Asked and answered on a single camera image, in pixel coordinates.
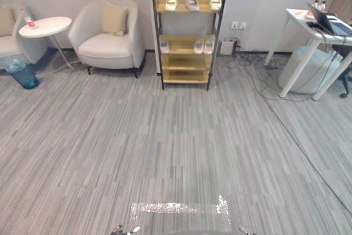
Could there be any blue waste bin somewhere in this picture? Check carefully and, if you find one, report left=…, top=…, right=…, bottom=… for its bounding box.
left=8, top=63, right=40, bottom=90

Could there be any pale blue round pouf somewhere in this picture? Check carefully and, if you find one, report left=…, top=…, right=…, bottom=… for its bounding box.
left=277, top=45, right=343, bottom=95

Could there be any beige square cushion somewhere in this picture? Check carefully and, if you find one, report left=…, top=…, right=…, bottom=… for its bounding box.
left=0, top=6, right=17, bottom=37
left=101, top=1, right=129, bottom=38

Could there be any white box on floor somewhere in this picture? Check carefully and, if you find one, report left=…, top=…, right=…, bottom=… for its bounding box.
left=220, top=40, right=235, bottom=56

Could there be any white desk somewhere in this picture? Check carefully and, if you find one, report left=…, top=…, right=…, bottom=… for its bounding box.
left=264, top=7, right=352, bottom=101

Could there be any white plastic package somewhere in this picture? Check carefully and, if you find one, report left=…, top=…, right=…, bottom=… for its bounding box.
left=15, top=6, right=36, bottom=28

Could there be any dark open laptop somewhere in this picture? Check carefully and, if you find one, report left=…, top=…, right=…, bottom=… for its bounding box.
left=306, top=2, right=352, bottom=38

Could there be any white tub armchair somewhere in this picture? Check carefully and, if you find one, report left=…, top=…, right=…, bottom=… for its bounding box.
left=0, top=6, right=49, bottom=67
left=68, top=0, right=146, bottom=79

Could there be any black frame wooden shoe rack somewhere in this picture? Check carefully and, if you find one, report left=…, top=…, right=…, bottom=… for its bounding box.
left=149, top=0, right=231, bottom=91

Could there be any brown cardboard box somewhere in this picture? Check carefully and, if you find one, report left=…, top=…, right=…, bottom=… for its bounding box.
left=328, top=0, right=352, bottom=23

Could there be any long black floor cable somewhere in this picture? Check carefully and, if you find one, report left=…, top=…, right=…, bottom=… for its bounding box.
left=241, top=64, right=352, bottom=211

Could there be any white round side table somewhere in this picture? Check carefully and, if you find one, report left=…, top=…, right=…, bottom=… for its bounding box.
left=18, top=16, right=76, bottom=74

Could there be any clear plastic bin liner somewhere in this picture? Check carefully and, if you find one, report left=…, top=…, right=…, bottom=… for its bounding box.
left=0, top=56, right=29, bottom=75

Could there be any grey foam slipper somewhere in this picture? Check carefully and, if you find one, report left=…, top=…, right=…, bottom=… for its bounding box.
left=184, top=0, right=201, bottom=11

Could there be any black cable tangle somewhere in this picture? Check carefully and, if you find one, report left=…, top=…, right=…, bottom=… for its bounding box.
left=224, top=36, right=289, bottom=71

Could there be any black office chair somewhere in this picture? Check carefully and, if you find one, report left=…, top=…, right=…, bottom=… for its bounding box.
left=331, top=43, right=352, bottom=99

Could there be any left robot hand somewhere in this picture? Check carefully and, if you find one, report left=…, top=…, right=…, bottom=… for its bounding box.
left=111, top=224, right=141, bottom=235

